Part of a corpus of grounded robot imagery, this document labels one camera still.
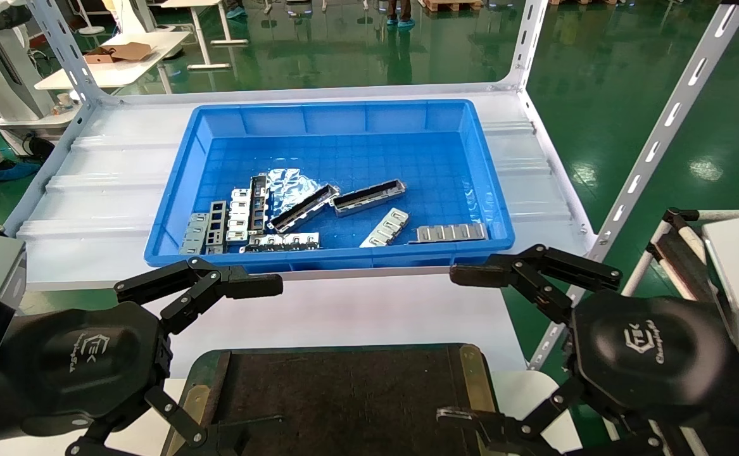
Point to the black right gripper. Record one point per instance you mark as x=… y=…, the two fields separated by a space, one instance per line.
x=654 y=361

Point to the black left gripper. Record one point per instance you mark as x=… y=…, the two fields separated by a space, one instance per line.
x=78 y=361

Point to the silver long channel bracket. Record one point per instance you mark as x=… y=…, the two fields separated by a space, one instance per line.
x=303 y=209
x=369 y=196

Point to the grey perforated metal plate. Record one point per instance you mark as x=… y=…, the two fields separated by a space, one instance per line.
x=195 y=234

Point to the dark perforated metal plate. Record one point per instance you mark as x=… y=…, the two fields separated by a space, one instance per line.
x=217 y=228

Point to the silver tabbed metal strip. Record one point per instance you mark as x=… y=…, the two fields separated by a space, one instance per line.
x=280 y=241

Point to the silver clip metal strip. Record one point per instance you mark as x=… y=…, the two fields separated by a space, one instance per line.
x=239 y=215

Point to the grey ribbed metal strip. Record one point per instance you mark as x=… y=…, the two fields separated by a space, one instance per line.
x=448 y=232

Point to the clear plastic bag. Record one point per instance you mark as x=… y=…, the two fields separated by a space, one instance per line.
x=290 y=183

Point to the short silver clip plate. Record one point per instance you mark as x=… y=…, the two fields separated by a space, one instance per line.
x=385 y=228

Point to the white metal shelf rack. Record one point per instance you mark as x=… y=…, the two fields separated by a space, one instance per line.
x=659 y=134

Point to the blue plastic bin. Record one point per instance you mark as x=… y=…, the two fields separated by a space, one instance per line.
x=375 y=158

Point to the white background table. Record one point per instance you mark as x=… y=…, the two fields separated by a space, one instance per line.
x=122 y=73
x=198 y=25

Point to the brown cardboard box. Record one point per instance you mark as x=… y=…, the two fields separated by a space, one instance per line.
x=119 y=52

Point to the wooden pallet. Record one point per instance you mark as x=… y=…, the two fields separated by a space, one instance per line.
x=453 y=5

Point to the standing person blue shoe covers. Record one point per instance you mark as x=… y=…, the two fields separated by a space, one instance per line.
x=401 y=12

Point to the white frame black belt cart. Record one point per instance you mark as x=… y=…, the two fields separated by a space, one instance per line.
x=679 y=266

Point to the dark narrow channel bracket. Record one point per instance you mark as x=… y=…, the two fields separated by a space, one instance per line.
x=258 y=202

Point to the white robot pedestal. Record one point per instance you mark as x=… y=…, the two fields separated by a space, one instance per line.
x=2 y=69

